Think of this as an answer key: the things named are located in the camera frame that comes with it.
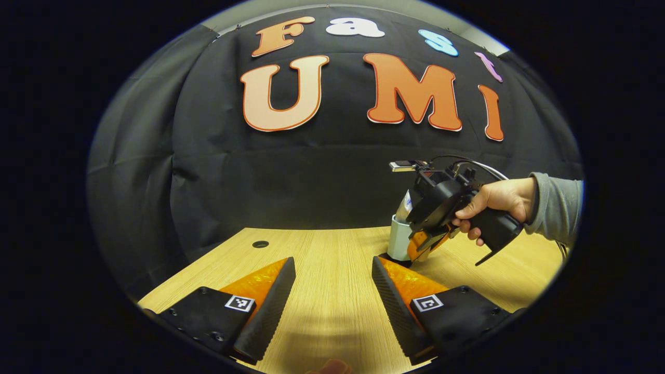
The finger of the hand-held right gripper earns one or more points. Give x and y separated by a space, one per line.
423 249

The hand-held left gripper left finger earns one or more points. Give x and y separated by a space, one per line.
273 306

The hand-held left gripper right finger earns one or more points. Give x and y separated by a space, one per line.
395 306

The white toothpaste tube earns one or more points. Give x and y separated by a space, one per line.
404 208

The wooden desktop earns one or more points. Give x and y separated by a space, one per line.
332 291

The black backdrop cloth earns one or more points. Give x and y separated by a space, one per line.
311 176

